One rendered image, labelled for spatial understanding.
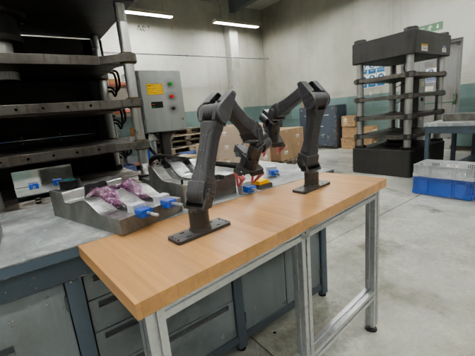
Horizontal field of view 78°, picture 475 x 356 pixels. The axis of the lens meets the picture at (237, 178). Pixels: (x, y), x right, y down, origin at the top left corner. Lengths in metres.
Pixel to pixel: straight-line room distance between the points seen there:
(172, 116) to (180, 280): 1.55
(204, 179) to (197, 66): 8.27
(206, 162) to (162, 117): 1.22
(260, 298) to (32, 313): 0.97
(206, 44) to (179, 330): 8.59
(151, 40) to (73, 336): 7.94
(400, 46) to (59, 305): 4.71
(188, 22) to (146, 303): 8.86
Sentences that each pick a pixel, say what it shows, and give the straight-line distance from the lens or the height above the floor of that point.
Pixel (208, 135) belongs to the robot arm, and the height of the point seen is 1.09.
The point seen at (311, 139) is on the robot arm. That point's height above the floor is 1.02.
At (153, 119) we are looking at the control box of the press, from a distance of 2.07.
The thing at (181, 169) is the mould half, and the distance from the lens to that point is 1.47.
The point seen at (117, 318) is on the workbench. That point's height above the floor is 0.46.
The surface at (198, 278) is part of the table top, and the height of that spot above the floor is 0.78.
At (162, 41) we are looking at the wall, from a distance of 8.78.
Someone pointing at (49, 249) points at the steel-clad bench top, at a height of 0.80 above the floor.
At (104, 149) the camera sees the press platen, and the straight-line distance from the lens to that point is 1.91.
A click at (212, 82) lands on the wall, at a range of 9.27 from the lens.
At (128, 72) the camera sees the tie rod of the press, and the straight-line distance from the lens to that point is 1.92.
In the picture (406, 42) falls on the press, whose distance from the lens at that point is 4.91.
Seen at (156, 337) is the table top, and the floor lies 0.68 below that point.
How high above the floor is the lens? 1.15
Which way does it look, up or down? 12 degrees down
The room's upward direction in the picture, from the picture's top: 5 degrees counter-clockwise
